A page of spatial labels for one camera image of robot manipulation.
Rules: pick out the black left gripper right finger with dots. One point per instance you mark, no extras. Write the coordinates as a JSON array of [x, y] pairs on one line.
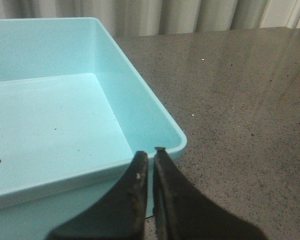
[[182, 212]]

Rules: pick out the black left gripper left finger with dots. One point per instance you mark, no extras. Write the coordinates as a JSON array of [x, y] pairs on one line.
[[119, 215]]

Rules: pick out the light blue plastic box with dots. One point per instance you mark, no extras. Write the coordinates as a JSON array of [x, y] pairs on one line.
[[73, 112]]

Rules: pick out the white pleated curtain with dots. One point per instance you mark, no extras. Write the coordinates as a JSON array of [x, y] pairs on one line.
[[125, 18]]

